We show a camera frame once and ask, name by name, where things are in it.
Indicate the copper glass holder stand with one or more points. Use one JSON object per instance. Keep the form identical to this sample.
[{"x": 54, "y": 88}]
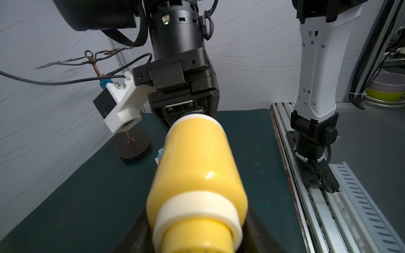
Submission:
[{"x": 130, "y": 145}]

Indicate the stacked bowls outside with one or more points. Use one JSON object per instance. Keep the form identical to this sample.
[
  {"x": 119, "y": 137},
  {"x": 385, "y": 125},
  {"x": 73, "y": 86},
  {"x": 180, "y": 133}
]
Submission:
[{"x": 387, "y": 90}]

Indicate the yellow pencil sharpener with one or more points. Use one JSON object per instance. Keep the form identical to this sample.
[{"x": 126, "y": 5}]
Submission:
[{"x": 197, "y": 202}]

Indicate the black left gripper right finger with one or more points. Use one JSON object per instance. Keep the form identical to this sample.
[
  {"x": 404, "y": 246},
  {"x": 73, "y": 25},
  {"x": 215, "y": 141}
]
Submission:
[{"x": 257, "y": 238}]

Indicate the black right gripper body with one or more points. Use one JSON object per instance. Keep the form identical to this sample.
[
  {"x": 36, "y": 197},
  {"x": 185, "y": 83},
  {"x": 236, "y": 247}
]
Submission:
[{"x": 183, "y": 83}]

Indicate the white slotted cable duct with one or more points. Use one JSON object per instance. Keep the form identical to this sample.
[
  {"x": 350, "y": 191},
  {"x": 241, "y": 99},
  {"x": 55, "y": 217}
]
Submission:
[{"x": 369, "y": 223}]

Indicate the blue pencil sharpener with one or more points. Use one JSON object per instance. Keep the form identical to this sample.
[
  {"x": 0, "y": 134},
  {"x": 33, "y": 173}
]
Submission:
[{"x": 159, "y": 155}]

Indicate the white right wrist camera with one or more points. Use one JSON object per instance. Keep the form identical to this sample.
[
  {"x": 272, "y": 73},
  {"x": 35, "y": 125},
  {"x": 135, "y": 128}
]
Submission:
[{"x": 119, "y": 107}]

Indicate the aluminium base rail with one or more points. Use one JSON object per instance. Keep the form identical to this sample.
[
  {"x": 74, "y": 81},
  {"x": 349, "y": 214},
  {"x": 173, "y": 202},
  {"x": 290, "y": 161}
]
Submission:
[{"x": 325, "y": 227}]

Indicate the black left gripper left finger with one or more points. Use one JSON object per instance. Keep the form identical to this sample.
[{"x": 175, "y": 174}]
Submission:
[{"x": 138, "y": 239}]

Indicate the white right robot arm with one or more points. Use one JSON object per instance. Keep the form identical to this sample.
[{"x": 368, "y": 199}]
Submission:
[{"x": 175, "y": 27}]

